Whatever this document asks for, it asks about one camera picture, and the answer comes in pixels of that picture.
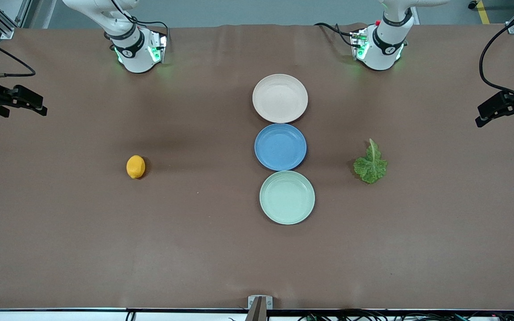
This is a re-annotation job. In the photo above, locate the yellow lemon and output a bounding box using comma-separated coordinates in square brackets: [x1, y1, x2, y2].
[126, 155, 146, 180]

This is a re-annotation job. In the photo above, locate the green lettuce leaf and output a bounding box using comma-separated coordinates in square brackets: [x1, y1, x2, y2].
[353, 138, 388, 184]

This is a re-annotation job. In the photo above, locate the brown table cover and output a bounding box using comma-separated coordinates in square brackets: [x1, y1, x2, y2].
[0, 23, 514, 311]

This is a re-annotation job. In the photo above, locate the beige round plate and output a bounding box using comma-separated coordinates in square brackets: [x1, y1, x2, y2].
[252, 74, 309, 124]

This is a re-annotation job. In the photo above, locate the blue round plate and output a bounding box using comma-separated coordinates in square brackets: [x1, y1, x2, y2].
[254, 123, 307, 172]

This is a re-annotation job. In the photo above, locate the light green round plate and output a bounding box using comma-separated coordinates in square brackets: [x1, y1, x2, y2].
[259, 171, 316, 225]

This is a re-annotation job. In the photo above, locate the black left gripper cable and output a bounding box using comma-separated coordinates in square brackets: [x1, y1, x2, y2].
[479, 7, 514, 105]

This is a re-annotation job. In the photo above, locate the black right arm base cable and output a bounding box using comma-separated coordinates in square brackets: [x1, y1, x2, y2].
[108, 0, 170, 45]

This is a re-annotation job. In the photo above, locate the black arm base cable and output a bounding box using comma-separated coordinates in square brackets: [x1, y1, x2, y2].
[108, 0, 170, 45]
[314, 22, 356, 47]

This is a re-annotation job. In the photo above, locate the black left arm base cable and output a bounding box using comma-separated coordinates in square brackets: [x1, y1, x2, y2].
[314, 22, 356, 47]

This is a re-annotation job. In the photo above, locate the metal table edge bracket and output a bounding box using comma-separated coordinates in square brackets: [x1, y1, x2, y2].
[246, 295, 274, 321]

